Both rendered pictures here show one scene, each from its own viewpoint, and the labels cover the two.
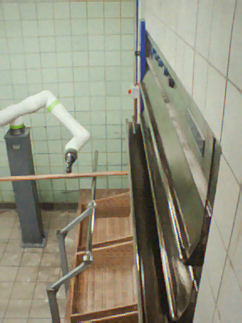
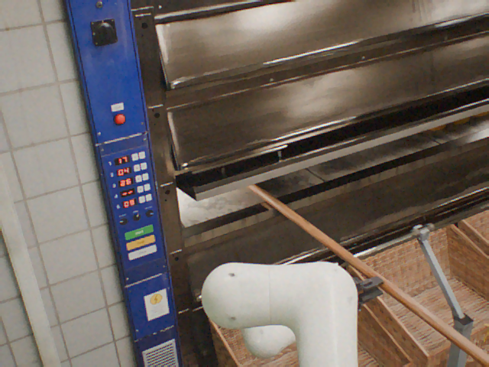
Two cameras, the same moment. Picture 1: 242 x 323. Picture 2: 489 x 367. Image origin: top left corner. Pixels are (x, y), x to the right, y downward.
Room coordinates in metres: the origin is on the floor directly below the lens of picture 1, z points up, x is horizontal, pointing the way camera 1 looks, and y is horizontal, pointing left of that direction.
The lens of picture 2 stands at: (3.02, 1.34, 2.28)
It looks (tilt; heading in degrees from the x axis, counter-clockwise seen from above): 30 degrees down; 244
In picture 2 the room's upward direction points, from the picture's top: 3 degrees counter-clockwise
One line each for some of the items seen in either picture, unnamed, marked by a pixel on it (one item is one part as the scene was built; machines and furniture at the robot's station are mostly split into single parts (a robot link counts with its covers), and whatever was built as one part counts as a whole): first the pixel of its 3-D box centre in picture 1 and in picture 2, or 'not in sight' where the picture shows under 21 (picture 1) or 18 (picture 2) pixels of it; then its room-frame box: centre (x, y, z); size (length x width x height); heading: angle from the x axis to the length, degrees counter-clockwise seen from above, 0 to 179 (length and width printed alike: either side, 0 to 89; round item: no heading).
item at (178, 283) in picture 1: (160, 164); (402, 79); (1.63, -0.20, 1.54); 1.79 x 0.11 x 0.19; 1
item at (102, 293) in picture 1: (110, 283); (436, 294); (1.60, 0.07, 0.72); 0.56 x 0.49 x 0.28; 2
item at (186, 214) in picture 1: (162, 116); (408, 5); (1.63, -0.20, 1.80); 1.79 x 0.11 x 0.19; 1
